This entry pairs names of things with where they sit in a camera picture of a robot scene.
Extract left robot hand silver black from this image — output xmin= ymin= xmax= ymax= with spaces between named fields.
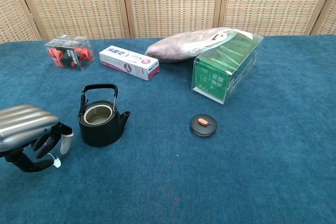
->
xmin=0 ymin=104 xmax=75 ymax=174

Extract pyramid tea bag with string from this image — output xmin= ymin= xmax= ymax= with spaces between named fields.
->
xmin=47 ymin=152 xmax=62 ymax=168

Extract plastic bag of pink food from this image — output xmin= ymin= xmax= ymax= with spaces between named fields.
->
xmin=145 ymin=27 xmax=254 ymax=63

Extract black teapot lid orange knob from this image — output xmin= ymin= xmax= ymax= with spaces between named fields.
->
xmin=190 ymin=114 xmax=217 ymax=137

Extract clear box green tea sachets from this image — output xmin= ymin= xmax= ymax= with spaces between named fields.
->
xmin=191 ymin=30 xmax=264 ymax=105

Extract clear box red black items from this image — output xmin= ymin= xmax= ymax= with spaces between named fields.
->
xmin=44 ymin=34 xmax=95 ymax=72

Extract white toothpaste box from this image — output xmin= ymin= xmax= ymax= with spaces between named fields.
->
xmin=99 ymin=45 xmax=160 ymax=81

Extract blue table cloth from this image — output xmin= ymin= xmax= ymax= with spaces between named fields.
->
xmin=0 ymin=34 xmax=336 ymax=224

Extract woven wicker folding screen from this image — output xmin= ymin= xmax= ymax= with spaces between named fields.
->
xmin=0 ymin=0 xmax=336 ymax=44

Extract black teapot with handle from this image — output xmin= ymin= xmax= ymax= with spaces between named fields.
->
xmin=77 ymin=83 xmax=132 ymax=147

